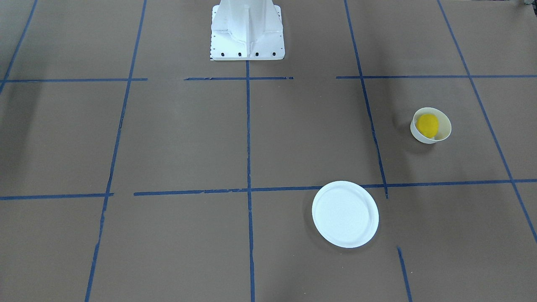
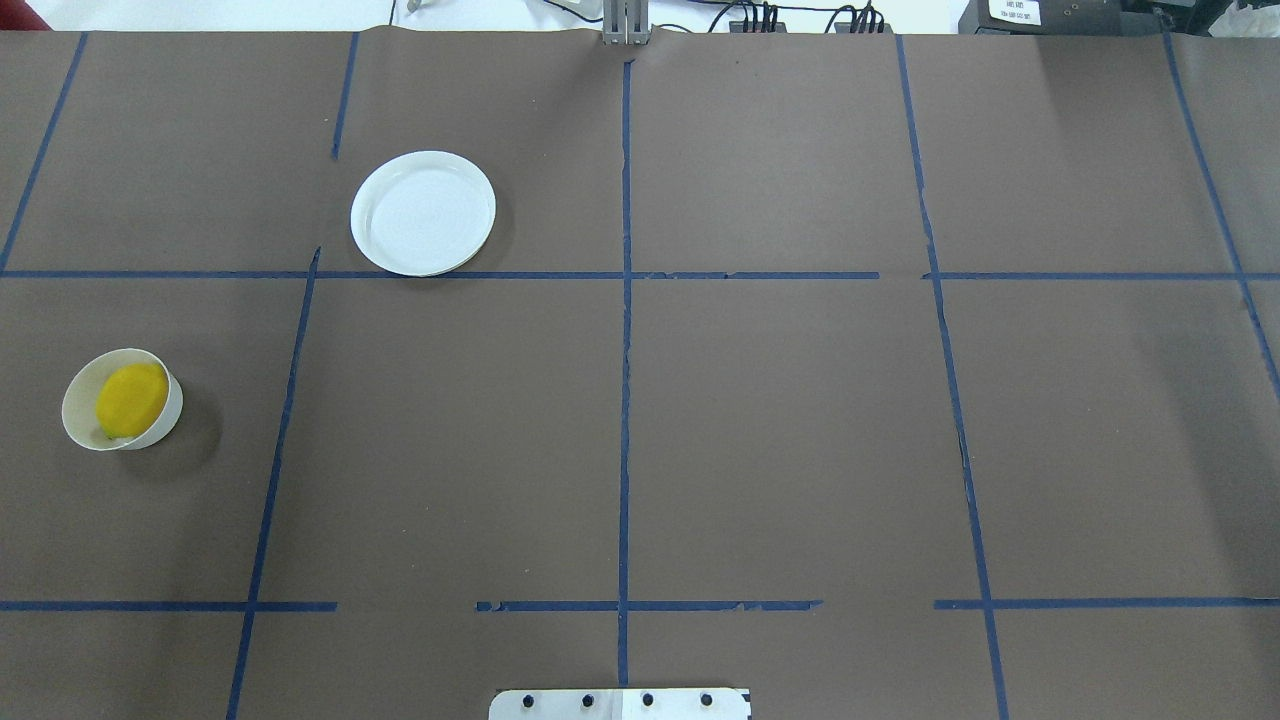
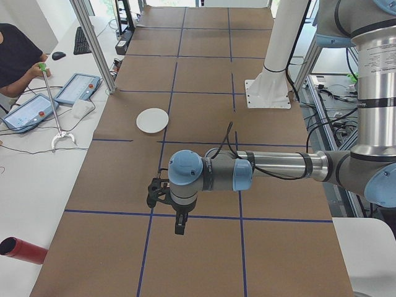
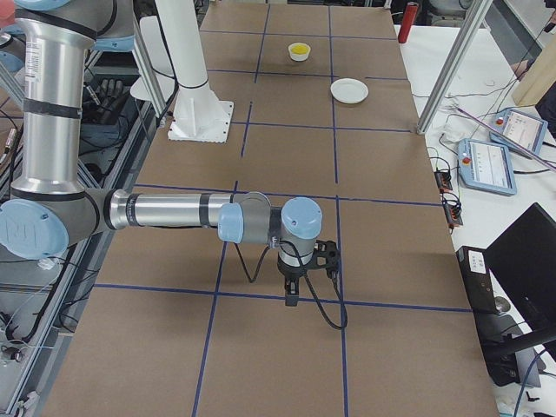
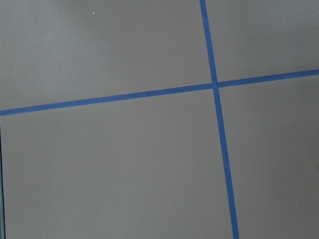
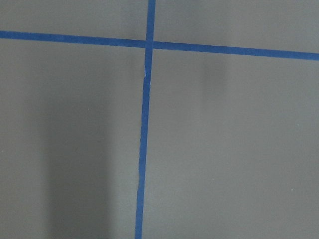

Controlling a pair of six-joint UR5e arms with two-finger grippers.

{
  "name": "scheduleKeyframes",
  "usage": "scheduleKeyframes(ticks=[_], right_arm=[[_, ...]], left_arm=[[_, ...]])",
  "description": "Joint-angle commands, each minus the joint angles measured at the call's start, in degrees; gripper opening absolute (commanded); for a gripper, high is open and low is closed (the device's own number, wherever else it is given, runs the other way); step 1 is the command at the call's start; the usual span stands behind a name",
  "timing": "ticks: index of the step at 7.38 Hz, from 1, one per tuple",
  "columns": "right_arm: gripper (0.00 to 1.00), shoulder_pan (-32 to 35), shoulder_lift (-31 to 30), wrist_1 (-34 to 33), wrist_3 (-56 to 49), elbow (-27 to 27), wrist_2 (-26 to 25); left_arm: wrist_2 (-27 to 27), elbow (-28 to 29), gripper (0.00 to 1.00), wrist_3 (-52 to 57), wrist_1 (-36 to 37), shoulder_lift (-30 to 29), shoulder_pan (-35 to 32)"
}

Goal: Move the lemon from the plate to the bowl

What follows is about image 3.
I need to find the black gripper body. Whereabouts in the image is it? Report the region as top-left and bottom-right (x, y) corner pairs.
(171, 197), (197, 218)

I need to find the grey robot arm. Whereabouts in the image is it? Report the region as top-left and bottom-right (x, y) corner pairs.
(168, 1), (395, 235)

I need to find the white round plate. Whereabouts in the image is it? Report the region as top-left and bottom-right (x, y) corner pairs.
(136, 108), (169, 134)

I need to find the white crumpled cloth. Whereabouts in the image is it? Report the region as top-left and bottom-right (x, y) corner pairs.
(72, 99), (94, 119)

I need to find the blue teach pendant far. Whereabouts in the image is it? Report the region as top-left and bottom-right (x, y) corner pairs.
(54, 73), (101, 106)

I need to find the blue teach pendant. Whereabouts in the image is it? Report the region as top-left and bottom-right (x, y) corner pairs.
(1, 93), (53, 133)
(54, 73), (101, 106)

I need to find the red cylinder tube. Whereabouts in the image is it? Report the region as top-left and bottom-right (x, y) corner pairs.
(1, 236), (48, 264)

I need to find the blue teach pendant near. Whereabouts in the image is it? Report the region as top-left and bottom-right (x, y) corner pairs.
(1, 93), (53, 133)

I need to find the black keyboard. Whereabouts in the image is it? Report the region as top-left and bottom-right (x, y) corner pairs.
(73, 27), (91, 55)

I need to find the black computer mouse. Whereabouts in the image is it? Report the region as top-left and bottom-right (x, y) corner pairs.
(51, 51), (66, 61)

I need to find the reacher grabber tool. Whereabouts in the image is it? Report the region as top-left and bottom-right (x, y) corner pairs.
(38, 62), (77, 152)

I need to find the seated person black shirt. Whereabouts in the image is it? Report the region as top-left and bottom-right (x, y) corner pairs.
(1, 23), (48, 98)

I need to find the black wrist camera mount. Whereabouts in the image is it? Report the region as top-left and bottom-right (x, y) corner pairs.
(146, 178), (171, 209)

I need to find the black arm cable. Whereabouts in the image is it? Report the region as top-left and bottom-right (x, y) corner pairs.
(213, 121), (310, 181)

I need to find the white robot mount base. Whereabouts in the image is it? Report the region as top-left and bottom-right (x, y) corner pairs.
(245, 0), (311, 109)

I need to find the aluminium frame post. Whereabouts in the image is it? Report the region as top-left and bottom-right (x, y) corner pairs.
(70, 0), (116, 94)

